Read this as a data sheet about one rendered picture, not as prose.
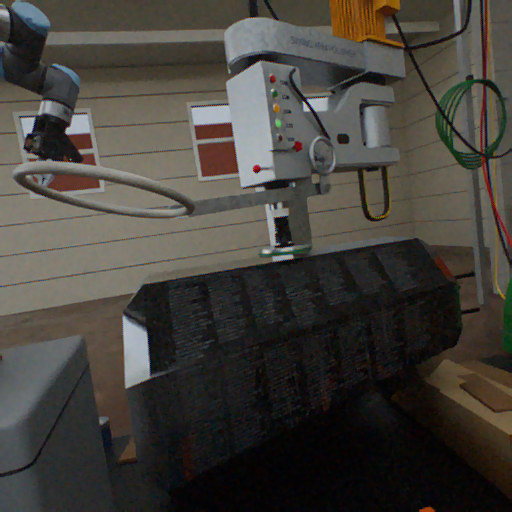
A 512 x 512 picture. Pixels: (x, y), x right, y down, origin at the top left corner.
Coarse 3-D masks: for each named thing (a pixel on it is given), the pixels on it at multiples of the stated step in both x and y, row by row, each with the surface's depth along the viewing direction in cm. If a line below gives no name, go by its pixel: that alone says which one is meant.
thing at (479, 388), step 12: (432, 372) 178; (444, 372) 177; (432, 384) 168; (444, 384) 166; (456, 384) 166; (468, 384) 164; (480, 384) 163; (480, 396) 154; (492, 396) 153; (504, 396) 152; (492, 408) 145; (504, 408) 144
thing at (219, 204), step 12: (252, 192) 145; (264, 192) 149; (276, 192) 152; (288, 192) 156; (300, 192) 159; (312, 192) 165; (180, 204) 139; (204, 204) 132; (216, 204) 135; (228, 204) 138; (240, 204) 141; (252, 204) 145; (180, 216) 132; (192, 216) 142
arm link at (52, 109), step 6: (42, 102) 125; (48, 102) 124; (54, 102) 124; (42, 108) 124; (48, 108) 124; (54, 108) 124; (60, 108) 125; (66, 108) 126; (42, 114) 124; (48, 114) 124; (54, 114) 124; (60, 114) 125; (66, 114) 127; (72, 114) 129; (60, 120) 126; (66, 120) 127
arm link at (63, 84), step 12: (48, 72) 123; (60, 72) 126; (72, 72) 127; (48, 84) 124; (60, 84) 125; (72, 84) 127; (48, 96) 124; (60, 96) 125; (72, 96) 128; (72, 108) 128
